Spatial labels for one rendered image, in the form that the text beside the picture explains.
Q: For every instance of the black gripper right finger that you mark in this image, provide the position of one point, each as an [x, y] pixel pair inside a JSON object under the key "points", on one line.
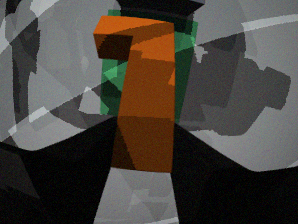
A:
{"points": [[211, 189]]}

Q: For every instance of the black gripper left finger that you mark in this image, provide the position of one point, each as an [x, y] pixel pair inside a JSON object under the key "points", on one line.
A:
{"points": [[64, 181]]}

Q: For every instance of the orange l-shaped part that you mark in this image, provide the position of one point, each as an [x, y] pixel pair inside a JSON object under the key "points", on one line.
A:
{"points": [[144, 139]]}

